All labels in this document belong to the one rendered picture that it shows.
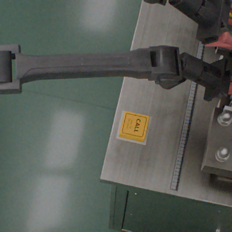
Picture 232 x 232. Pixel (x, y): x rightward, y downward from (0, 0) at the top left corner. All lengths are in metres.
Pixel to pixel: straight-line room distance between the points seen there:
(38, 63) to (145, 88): 0.44
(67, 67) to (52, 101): 1.30
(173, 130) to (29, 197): 1.03
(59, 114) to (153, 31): 0.96
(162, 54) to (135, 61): 0.07
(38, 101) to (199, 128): 1.13
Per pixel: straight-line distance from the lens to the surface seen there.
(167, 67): 1.47
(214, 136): 1.62
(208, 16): 1.38
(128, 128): 1.72
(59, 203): 2.61
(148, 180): 1.71
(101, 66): 1.45
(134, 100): 1.77
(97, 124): 2.70
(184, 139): 1.75
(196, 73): 1.53
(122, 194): 1.83
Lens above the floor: 2.56
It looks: 71 degrees down
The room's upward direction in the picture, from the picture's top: 3 degrees clockwise
